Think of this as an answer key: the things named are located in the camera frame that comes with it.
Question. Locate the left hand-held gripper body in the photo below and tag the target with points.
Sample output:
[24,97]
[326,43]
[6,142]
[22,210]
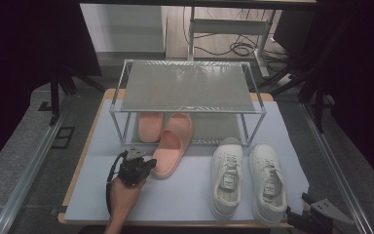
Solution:
[131,169]

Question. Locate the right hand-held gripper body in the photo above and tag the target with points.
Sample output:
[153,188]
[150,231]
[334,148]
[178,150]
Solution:
[328,210]

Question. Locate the pink slipper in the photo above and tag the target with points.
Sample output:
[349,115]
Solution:
[150,128]
[170,152]

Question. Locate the white sneaker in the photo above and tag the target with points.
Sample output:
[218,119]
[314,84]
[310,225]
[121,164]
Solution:
[227,182]
[268,188]

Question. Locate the two-tier metal shoe rack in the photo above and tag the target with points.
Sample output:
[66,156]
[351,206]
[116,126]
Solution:
[188,86]

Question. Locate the person's left hand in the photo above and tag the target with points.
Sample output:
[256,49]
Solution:
[123,198]

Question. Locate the white table mat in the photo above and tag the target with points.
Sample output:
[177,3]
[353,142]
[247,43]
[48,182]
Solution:
[181,201]

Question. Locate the black metal stand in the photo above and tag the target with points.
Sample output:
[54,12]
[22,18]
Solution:
[318,94]
[56,94]

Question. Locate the white power strip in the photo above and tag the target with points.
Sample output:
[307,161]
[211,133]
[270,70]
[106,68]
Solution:
[285,79]

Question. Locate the white cabinet panel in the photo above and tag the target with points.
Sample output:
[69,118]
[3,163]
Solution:
[123,27]

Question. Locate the aluminium rail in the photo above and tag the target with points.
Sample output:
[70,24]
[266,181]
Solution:
[29,175]
[337,175]

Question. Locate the black floor socket frame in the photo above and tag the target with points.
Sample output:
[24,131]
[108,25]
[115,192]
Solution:
[54,138]

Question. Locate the white metal desk frame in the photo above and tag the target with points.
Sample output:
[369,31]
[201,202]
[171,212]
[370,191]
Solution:
[229,26]

